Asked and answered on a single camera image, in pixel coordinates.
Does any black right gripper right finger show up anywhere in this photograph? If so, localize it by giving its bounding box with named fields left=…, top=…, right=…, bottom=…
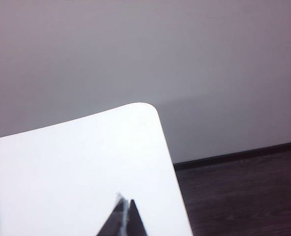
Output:
left=127, top=198, right=149, bottom=236

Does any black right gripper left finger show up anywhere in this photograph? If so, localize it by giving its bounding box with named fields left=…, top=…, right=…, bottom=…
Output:
left=95, top=192, right=130, bottom=236

